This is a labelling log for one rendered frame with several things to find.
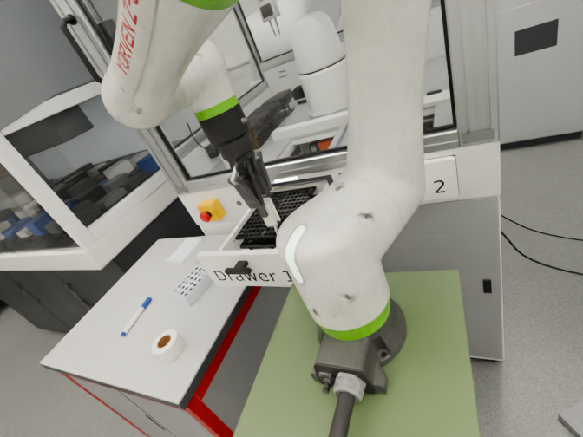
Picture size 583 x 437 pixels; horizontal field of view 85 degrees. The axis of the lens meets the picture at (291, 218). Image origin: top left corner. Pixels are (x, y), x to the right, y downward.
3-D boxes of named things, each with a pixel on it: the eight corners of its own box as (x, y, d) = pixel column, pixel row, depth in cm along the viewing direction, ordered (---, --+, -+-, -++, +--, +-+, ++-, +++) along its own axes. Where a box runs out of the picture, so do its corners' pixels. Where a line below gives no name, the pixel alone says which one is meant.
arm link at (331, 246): (415, 278, 51) (389, 179, 42) (365, 358, 43) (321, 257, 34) (349, 260, 60) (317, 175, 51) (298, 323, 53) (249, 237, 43)
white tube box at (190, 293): (191, 307, 93) (184, 298, 91) (175, 301, 98) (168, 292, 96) (218, 276, 100) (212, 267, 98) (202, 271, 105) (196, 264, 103)
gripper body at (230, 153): (226, 132, 72) (245, 166, 77) (207, 148, 66) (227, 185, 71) (253, 124, 69) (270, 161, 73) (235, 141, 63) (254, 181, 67)
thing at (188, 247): (183, 264, 114) (181, 261, 113) (168, 264, 118) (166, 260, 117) (204, 241, 122) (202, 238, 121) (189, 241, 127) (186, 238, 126)
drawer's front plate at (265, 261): (310, 287, 73) (292, 252, 67) (215, 284, 87) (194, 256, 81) (312, 282, 74) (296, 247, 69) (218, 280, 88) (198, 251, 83)
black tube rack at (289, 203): (298, 253, 82) (290, 234, 78) (245, 255, 90) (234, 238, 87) (322, 203, 97) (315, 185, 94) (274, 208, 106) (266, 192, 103)
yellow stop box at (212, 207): (219, 222, 112) (209, 205, 109) (204, 224, 116) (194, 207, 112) (226, 213, 116) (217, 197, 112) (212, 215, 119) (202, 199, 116)
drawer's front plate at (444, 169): (459, 197, 79) (455, 159, 73) (348, 208, 93) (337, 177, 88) (458, 193, 80) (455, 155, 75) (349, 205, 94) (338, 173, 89)
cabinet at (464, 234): (509, 373, 117) (507, 195, 76) (274, 342, 167) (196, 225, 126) (484, 215, 185) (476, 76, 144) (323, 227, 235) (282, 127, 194)
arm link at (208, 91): (219, 18, 56) (191, 35, 64) (161, 42, 50) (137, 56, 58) (252, 95, 63) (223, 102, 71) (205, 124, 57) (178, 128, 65)
